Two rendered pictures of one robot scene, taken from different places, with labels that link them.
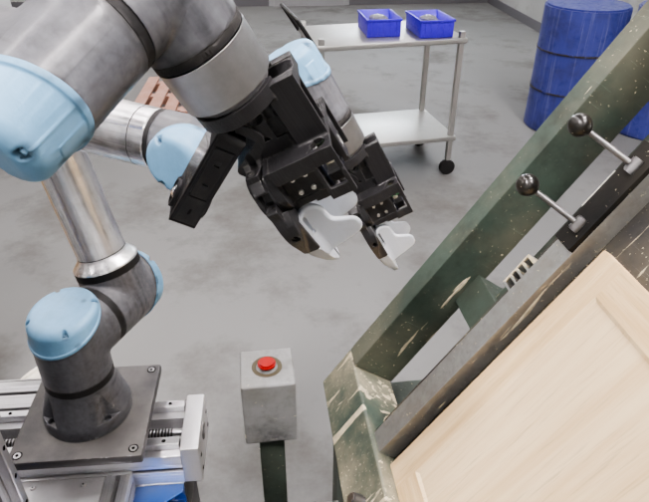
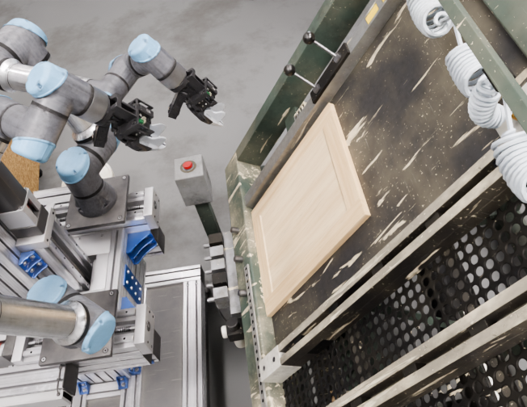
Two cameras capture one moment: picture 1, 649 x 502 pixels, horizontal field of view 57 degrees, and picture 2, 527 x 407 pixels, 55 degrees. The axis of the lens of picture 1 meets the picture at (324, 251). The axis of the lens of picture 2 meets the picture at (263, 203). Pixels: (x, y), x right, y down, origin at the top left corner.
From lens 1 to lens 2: 0.77 m
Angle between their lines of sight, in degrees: 21
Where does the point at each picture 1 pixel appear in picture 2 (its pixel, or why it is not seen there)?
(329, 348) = not seen: hidden behind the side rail
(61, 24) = (39, 123)
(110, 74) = (56, 131)
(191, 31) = (77, 106)
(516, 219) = (307, 74)
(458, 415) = (275, 187)
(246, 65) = (99, 108)
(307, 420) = not seen: hidden behind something
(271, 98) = (111, 113)
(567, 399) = (309, 179)
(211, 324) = (179, 123)
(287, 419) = (204, 192)
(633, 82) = not seen: outside the picture
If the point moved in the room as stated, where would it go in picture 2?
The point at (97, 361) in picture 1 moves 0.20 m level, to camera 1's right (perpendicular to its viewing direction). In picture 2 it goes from (93, 180) to (149, 174)
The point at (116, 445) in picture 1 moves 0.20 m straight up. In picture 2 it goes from (111, 216) to (89, 181)
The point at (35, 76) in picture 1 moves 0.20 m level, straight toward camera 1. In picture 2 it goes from (35, 140) to (55, 210)
